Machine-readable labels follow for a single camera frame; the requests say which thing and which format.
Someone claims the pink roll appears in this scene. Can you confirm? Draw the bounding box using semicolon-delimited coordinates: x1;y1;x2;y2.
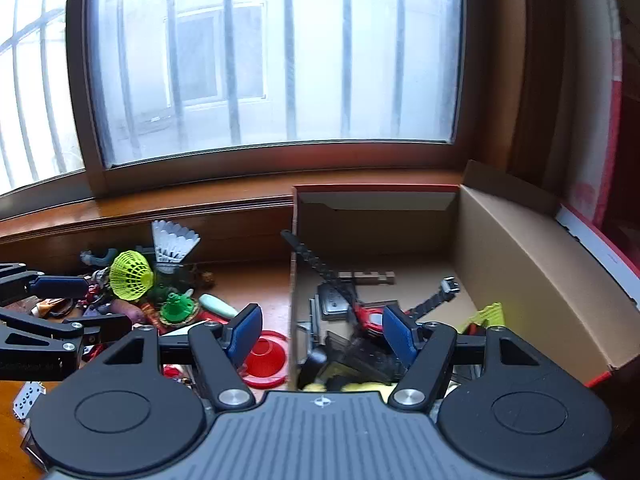
111;300;146;326

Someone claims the notched wooden block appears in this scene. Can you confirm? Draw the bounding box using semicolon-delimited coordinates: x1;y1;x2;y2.
337;271;397;286

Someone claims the grey curved handle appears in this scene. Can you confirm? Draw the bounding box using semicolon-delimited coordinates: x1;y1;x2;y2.
80;247;118;267

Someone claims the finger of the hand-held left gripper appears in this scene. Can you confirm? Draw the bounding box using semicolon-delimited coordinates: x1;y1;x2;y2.
0;262;92;306
0;307;133;346

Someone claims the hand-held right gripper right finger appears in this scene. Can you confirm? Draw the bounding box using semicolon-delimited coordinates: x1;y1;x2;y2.
382;305;543;413

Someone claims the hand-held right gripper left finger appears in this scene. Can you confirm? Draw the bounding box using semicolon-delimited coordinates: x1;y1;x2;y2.
102;302;263;413

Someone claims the red plastic funnel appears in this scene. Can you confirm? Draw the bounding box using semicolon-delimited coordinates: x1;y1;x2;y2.
240;330;290;388

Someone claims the red white cloth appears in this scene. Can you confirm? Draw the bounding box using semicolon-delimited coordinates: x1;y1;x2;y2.
565;0;640;261

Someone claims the red cardboard box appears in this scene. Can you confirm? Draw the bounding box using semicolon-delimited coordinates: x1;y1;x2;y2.
290;160;640;391

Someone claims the black watch strap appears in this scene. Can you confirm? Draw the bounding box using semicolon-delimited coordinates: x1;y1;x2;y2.
280;230;351;301

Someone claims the red watch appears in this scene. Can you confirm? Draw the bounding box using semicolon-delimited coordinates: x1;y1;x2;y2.
350;276;460;338

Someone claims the yellow-green plastic shuttlecock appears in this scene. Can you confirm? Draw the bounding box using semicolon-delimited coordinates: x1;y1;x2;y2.
109;250;155;302

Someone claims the pale green handle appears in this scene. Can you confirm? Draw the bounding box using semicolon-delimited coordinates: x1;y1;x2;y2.
199;294;240;320

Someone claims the green spinning top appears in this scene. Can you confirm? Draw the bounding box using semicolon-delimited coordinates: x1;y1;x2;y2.
160;290;201;328

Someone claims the wooden window sill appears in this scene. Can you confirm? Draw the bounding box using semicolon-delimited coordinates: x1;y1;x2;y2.
0;167;461;261

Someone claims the yellow toy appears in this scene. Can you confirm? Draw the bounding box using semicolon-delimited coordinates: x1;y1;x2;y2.
302;380;396;397

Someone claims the yellow-green mesh piece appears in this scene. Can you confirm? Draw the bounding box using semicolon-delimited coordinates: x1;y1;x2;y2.
467;302;506;333

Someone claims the grey perforated plate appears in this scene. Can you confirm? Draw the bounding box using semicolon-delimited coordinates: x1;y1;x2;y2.
12;380;48;421

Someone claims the window with metal frame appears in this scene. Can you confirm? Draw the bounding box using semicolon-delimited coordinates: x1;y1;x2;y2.
0;0;466;196

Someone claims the clean white feather shuttlecock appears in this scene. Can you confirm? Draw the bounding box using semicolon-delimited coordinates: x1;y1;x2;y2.
151;220;202;266

